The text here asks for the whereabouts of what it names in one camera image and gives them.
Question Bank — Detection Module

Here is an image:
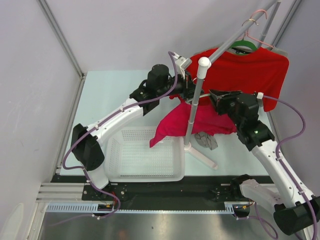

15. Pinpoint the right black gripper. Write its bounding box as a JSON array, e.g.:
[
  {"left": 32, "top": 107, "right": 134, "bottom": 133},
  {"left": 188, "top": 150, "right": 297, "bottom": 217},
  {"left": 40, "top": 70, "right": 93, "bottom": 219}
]
[{"left": 208, "top": 89, "right": 243, "bottom": 128}]

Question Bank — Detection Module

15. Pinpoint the pale green hanger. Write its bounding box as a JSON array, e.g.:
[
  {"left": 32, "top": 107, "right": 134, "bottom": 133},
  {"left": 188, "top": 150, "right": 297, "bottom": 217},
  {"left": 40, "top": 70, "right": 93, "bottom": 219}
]
[{"left": 185, "top": 77, "right": 210, "bottom": 104}]

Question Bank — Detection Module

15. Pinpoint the magenta t shirt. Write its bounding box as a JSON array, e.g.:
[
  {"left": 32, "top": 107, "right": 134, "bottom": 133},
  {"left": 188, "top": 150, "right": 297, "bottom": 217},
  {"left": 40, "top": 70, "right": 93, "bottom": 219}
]
[{"left": 149, "top": 102, "right": 237, "bottom": 148}]

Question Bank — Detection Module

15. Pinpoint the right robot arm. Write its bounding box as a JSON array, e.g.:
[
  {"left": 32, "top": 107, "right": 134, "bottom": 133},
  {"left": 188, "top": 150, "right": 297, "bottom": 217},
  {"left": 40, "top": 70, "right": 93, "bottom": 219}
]
[{"left": 209, "top": 89, "right": 320, "bottom": 240}]

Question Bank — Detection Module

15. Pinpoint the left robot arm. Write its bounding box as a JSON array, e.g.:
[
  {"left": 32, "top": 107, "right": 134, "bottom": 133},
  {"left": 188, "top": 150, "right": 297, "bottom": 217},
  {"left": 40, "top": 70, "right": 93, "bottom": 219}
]
[{"left": 70, "top": 60, "right": 196, "bottom": 200}]

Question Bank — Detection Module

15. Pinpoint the red t shirt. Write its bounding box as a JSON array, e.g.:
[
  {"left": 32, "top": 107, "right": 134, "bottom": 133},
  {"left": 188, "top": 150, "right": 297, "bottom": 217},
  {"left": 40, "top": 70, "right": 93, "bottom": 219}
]
[{"left": 169, "top": 46, "right": 290, "bottom": 113}]

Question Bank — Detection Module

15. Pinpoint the dark green hanger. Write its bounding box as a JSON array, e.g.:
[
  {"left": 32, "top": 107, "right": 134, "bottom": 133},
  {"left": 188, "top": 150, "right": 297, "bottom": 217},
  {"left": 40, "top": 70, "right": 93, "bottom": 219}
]
[{"left": 230, "top": 31, "right": 258, "bottom": 51}]

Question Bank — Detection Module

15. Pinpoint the grey clothes rack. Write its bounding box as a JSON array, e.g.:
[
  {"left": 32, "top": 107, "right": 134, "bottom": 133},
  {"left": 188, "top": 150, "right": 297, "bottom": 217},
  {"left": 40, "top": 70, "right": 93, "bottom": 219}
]
[{"left": 183, "top": 0, "right": 281, "bottom": 170}]

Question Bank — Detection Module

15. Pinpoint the grey cloth on table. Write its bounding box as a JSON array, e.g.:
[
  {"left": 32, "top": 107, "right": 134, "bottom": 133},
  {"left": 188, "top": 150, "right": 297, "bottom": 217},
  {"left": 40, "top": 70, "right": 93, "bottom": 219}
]
[{"left": 194, "top": 132, "right": 218, "bottom": 151}]

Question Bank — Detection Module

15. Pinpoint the grey garment behind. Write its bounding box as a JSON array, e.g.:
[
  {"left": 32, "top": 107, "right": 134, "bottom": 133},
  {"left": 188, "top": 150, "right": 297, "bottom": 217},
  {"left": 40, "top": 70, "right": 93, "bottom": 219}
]
[{"left": 270, "top": 47, "right": 288, "bottom": 58}]

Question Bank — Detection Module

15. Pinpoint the white perforated plastic basket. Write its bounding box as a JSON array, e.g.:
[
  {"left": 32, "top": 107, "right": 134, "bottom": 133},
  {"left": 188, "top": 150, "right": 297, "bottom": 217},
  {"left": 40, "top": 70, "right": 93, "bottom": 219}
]
[{"left": 104, "top": 126, "right": 185, "bottom": 183}]

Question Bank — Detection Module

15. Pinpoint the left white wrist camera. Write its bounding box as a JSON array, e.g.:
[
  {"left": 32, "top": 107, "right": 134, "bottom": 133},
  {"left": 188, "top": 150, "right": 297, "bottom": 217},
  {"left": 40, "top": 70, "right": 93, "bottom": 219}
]
[{"left": 173, "top": 53, "right": 192, "bottom": 79}]

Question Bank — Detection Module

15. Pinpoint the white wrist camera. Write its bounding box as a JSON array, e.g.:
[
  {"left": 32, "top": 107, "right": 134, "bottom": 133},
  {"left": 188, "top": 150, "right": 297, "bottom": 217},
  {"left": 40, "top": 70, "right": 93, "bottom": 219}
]
[
  {"left": 253, "top": 92, "right": 264, "bottom": 108},
  {"left": 173, "top": 53, "right": 192, "bottom": 79}
]

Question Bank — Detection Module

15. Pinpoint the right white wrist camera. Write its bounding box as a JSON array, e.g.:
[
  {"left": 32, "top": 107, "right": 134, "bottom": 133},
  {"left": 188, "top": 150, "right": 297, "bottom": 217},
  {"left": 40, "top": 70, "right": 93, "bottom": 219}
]
[{"left": 253, "top": 92, "right": 264, "bottom": 108}]

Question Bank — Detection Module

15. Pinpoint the pink wire hanger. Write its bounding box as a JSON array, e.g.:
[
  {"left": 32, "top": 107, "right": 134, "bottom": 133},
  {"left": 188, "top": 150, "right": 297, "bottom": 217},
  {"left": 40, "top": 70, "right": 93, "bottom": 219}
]
[{"left": 243, "top": 9, "right": 274, "bottom": 49}]

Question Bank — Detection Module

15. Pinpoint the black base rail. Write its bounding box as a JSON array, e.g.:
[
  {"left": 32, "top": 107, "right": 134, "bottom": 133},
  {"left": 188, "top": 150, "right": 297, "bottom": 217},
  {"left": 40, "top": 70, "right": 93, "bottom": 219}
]
[{"left": 51, "top": 174, "right": 276, "bottom": 211}]

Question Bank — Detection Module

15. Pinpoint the white slotted cable duct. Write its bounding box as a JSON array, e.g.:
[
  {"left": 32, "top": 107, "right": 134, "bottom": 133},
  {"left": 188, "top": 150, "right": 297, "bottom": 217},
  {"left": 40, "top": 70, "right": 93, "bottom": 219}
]
[{"left": 45, "top": 201, "right": 251, "bottom": 215}]

